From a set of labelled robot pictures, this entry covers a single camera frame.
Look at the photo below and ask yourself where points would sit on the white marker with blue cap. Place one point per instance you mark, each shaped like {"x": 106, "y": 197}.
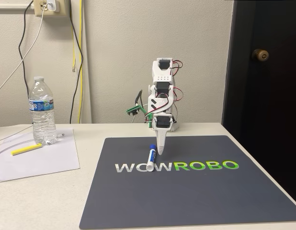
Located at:
{"x": 151, "y": 158}

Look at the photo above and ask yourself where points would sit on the grey WOWROBO mat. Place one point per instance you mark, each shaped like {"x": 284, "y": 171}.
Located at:
{"x": 186, "y": 196}

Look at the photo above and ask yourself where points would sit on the dark door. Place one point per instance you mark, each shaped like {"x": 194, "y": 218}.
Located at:
{"x": 270, "y": 107}

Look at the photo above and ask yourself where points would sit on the brass door knob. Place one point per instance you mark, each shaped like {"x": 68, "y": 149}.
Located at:
{"x": 260, "y": 54}

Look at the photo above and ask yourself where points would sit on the white paper sheet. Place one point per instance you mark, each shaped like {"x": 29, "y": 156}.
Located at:
{"x": 42, "y": 163}

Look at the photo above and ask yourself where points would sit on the clear plastic water bottle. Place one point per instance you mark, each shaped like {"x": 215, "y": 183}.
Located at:
{"x": 42, "y": 115}

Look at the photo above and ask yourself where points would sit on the yellow stick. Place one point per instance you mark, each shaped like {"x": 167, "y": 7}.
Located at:
{"x": 26, "y": 149}

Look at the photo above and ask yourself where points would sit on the white charger plug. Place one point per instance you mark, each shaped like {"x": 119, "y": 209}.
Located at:
{"x": 52, "y": 4}

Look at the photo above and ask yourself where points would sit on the green camera mount with board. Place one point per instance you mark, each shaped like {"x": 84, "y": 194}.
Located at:
{"x": 132, "y": 110}

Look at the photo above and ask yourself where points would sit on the white vertical wall trim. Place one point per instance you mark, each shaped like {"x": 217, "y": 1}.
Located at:
{"x": 87, "y": 60}

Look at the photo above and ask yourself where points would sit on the beige wall outlet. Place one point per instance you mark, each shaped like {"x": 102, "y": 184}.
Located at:
{"x": 39, "y": 8}

